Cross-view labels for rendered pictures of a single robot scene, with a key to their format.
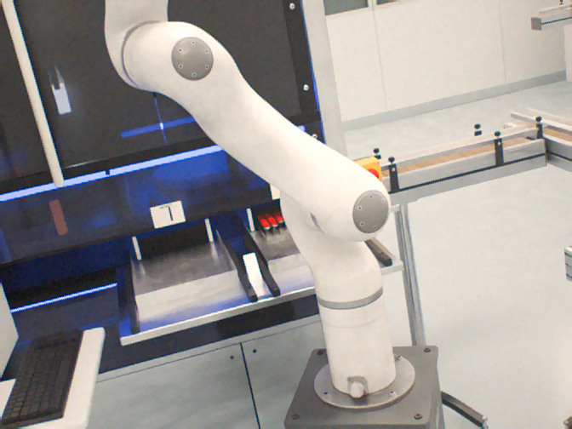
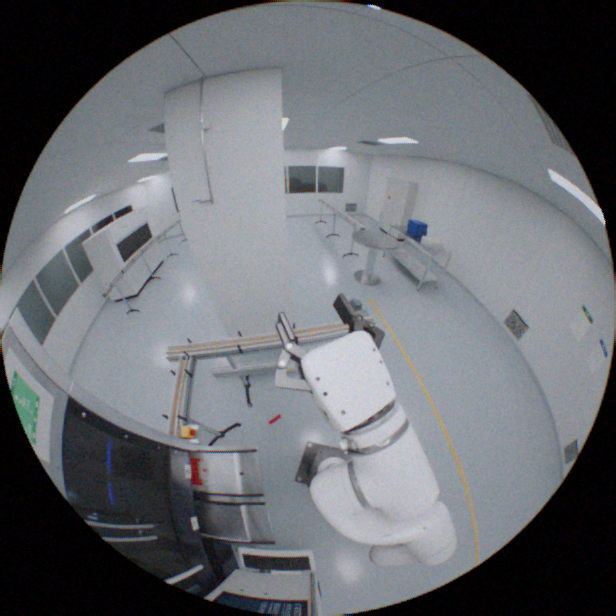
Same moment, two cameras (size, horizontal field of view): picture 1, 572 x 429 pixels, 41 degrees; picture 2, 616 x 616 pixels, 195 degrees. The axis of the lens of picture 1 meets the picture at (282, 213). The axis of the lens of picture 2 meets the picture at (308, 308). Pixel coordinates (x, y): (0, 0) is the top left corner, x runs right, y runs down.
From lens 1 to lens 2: 1.47 m
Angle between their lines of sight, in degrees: 79
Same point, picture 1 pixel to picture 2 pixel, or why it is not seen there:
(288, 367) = not seen: hidden behind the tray
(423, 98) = (83, 333)
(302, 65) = (150, 445)
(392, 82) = (74, 336)
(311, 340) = not seen: hidden behind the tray
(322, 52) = (148, 431)
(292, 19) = (131, 439)
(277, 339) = not seen: hidden behind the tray
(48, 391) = (293, 562)
